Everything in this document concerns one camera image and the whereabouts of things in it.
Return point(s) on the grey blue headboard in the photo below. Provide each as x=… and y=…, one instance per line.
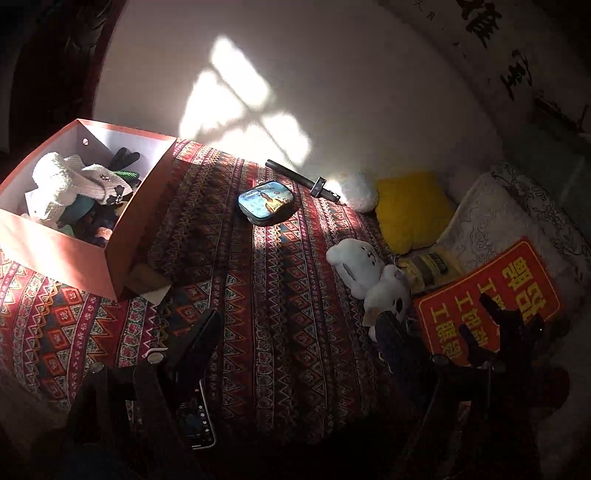
x=554, y=157

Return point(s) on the brown paper packet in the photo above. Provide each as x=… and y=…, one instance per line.
x=429, y=267

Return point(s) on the blue picture tin case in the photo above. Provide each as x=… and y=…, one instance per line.
x=267, y=203

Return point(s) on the white line-drawn pillow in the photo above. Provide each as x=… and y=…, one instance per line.
x=489, y=221

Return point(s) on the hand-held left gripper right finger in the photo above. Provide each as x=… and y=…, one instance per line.
x=397, y=346

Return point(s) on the dark wooden door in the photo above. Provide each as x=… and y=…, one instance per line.
x=51, y=60

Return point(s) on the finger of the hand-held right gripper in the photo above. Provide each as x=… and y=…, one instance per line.
x=512, y=330
x=478, y=353

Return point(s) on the floral print pillow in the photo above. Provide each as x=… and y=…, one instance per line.
x=554, y=207

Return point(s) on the black smartphone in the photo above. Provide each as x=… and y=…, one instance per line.
x=201, y=420

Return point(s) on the red sign with yellow characters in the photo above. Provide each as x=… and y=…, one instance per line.
x=489, y=281

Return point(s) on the calligraphy wall scroll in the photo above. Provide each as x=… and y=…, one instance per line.
x=521, y=46

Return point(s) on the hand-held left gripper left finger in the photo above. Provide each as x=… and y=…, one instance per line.
x=198, y=341

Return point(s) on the black sock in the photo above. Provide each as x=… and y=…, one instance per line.
x=123, y=159

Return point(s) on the white plush toy black spots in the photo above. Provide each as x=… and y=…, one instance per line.
x=388, y=295

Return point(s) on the yellow pillow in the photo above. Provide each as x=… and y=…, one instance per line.
x=411, y=212

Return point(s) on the white round cushion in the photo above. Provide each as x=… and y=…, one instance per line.
x=360, y=191

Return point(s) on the brown cardboard piece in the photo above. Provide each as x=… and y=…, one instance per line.
x=145, y=279

